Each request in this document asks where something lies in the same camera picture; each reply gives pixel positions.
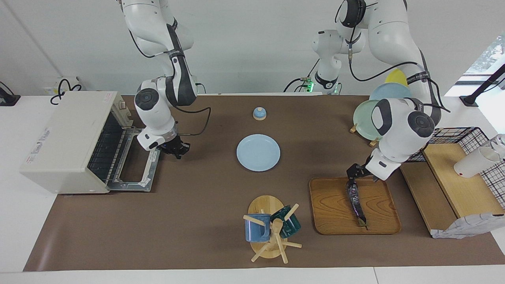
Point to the dark purple eggplant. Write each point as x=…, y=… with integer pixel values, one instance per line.
x=356, y=203

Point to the clear drinking glass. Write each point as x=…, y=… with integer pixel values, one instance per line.
x=498, y=144

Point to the glass toaster oven door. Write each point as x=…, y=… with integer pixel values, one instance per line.
x=152, y=165

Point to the cream toaster oven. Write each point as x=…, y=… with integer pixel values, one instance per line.
x=59, y=146

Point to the black desk mount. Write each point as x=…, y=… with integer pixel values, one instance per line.
x=8, y=98

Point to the wooden mug tree stand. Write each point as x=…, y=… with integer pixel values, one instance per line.
x=265, y=205

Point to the wooden plate rack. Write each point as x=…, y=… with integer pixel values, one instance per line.
x=353, y=128

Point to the white cup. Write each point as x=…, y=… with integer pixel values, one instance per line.
x=471, y=165

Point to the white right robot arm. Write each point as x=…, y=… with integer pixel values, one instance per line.
x=156, y=114

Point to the pale green racked plate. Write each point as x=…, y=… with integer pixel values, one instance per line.
x=363, y=120

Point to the black clamp stand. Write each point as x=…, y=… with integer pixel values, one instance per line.
x=479, y=88

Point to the brown table mat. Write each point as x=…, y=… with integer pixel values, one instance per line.
x=189, y=221

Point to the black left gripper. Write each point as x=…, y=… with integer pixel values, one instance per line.
x=357, y=170

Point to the white patterned cloth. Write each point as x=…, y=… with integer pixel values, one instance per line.
x=469, y=225

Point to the light blue racked plate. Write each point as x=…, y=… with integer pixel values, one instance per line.
x=388, y=92

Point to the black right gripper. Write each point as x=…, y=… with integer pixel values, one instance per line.
x=174, y=146

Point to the yellow racked plate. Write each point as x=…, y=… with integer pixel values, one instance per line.
x=396, y=77

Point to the dark green mug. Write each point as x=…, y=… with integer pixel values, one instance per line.
x=290, y=227

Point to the white power socket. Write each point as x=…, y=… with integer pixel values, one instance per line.
x=51, y=87

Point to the rectangular wooden tray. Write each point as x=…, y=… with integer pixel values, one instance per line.
x=335, y=209

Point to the blue mug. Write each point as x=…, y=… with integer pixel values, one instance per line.
x=256, y=230

